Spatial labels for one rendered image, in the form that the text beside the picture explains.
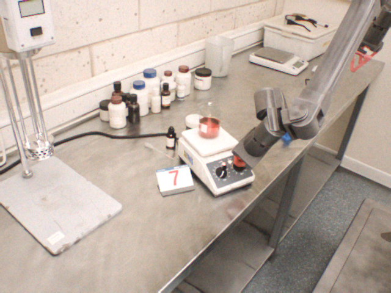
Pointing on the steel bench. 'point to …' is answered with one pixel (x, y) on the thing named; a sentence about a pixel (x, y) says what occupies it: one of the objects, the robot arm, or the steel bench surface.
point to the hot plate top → (209, 146)
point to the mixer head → (25, 28)
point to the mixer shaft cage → (46, 142)
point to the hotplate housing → (198, 163)
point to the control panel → (227, 172)
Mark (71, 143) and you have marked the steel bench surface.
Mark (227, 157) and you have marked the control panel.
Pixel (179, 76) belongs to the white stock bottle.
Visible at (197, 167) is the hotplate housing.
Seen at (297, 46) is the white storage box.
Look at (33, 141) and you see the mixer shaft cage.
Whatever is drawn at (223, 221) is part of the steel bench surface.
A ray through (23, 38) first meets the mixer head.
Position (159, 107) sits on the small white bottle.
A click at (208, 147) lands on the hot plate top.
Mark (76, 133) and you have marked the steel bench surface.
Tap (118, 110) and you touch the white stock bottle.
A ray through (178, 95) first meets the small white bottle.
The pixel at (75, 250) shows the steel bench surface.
